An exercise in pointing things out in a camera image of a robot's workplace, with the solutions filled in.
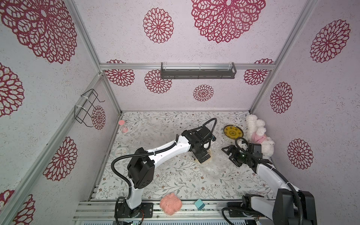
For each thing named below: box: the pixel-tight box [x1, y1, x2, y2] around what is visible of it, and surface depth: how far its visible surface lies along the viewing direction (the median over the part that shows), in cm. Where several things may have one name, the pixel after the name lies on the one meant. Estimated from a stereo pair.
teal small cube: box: [194, 198, 206, 211], surface depth 76 cm
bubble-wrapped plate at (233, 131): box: [223, 124, 244, 140], surface depth 108 cm
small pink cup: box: [121, 126, 129, 134], surface depth 109 cm
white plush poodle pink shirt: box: [246, 113, 276, 158], surface depth 93 cm
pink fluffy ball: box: [159, 192, 183, 216], surface depth 73 cm
